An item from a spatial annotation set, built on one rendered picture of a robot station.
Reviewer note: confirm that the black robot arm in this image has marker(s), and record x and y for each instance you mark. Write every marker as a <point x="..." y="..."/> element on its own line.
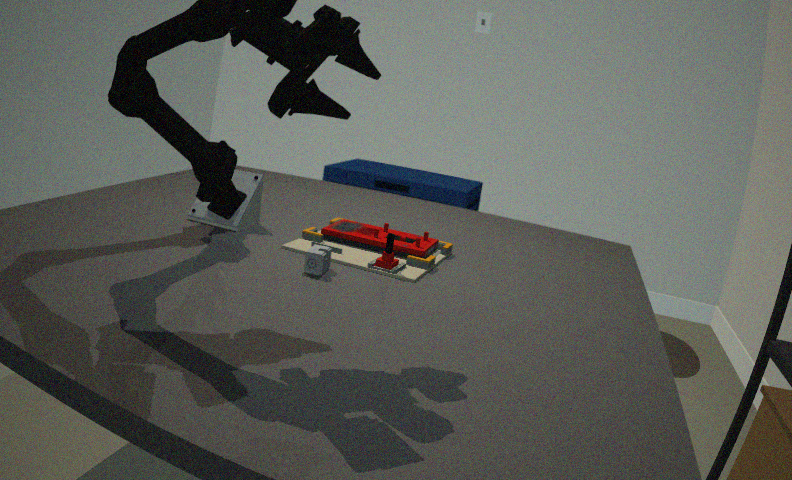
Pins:
<point x="134" y="93"/>

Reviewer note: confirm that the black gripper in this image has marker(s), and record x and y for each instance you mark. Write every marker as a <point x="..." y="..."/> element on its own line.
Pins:
<point x="306" y="98"/>

